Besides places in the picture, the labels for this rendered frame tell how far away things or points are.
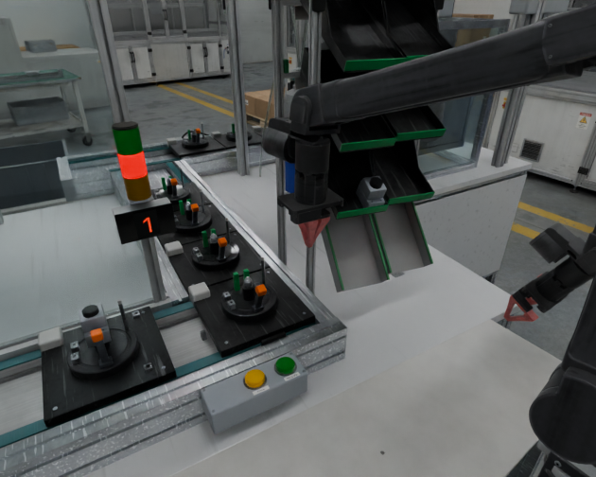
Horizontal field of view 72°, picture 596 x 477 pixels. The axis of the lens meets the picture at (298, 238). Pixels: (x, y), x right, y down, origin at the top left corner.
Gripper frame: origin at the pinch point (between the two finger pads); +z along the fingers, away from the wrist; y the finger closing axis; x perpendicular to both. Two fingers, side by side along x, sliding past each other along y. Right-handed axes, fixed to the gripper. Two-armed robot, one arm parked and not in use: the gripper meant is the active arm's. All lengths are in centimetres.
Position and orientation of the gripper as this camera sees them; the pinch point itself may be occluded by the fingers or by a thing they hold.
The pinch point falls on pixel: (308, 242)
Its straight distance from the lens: 77.2
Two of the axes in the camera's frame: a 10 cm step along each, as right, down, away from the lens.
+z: -0.2, 8.6, 5.2
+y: -8.7, 2.3, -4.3
